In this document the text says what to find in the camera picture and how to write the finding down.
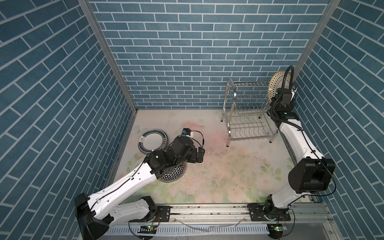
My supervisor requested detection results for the black white geometric pattern plate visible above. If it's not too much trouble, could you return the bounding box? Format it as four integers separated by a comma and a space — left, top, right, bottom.
159, 163, 187, 183

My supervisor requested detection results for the yellow rimmed plate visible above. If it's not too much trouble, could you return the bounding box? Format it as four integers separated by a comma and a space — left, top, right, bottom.
267, 71, 285, 104

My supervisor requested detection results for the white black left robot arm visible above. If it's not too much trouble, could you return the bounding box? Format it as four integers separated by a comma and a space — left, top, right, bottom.
74, 146, 205, 240

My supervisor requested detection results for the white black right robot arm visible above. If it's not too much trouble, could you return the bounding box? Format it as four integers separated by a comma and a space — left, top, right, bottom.
247, 88, 336, 222

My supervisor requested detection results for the stainless steel dish rack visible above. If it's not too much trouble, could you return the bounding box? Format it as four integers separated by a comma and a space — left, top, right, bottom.
221, 78, 278, 147

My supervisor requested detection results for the left base circuit board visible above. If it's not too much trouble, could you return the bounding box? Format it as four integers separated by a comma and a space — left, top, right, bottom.
138, 226, 158, 235

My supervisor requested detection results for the base circuit board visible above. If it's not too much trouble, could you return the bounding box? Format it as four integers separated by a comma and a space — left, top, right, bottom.
267, 224, 288, 240
138, 226, 158, 235

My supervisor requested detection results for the right base circuit board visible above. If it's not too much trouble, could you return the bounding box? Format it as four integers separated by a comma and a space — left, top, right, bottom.
267, 224, 288, 240

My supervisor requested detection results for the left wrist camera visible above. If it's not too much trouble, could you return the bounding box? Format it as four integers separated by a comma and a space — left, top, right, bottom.
169, 128, 202, 160

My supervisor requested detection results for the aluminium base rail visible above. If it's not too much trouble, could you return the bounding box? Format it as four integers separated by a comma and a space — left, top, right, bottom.
97, 203, 342, 240

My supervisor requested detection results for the aluminium right corner post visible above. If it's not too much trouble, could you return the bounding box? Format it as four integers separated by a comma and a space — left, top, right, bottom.
293, 0, 341, 81

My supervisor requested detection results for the aluminium corner post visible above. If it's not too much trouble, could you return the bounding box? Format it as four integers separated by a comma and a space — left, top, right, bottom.
78, 0, 138, 115
293, 0, 341, 81

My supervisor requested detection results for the aluminium left corner post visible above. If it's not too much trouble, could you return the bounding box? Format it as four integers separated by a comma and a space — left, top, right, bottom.
78, 0, 138, 115

